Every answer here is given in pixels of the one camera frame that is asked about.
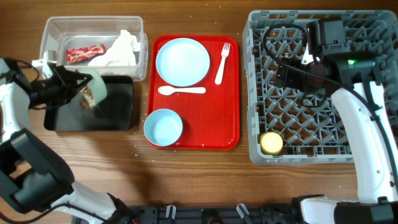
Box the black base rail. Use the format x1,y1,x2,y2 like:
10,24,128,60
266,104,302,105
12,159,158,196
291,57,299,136
130,203,304,224

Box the red snack wrapper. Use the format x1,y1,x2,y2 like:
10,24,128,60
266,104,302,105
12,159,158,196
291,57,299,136
66,44,106,63

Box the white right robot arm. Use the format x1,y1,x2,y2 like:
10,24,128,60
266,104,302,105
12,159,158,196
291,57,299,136
274,19,397,223

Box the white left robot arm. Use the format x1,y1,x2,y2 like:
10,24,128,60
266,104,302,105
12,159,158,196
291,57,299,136
1,58,136,223

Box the black waste tray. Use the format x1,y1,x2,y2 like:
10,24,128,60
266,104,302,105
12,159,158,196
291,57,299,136
44,76,133,132

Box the grey dishwasher rack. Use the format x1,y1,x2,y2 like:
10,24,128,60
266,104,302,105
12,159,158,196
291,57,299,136
243,10,397,165

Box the cream plastic spoon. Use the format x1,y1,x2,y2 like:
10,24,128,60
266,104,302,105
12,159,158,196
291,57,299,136
158,86,206,96

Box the white paper napkin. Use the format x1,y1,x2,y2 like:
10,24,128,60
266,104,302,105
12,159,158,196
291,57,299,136
88,30,141,67

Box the light blue bowl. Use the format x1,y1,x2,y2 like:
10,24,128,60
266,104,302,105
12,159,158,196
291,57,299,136
144,108,183,147

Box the large light blue plate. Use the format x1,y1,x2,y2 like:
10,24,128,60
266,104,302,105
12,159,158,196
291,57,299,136
155,38,210,87

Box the rice and food leftovers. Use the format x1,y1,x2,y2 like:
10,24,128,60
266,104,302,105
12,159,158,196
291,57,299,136
80,86,95,110

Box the yellow plastic cup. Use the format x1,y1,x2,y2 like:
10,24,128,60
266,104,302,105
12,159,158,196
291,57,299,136
259,132,284,155

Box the red plastic tray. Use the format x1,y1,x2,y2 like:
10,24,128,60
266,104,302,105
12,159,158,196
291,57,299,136
147,34,240,151

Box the white plastic fork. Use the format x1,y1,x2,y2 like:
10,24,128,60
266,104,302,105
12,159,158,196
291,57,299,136
215,42,230,85

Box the green bowl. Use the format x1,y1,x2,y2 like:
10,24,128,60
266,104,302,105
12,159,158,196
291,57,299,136
80,68,108,107

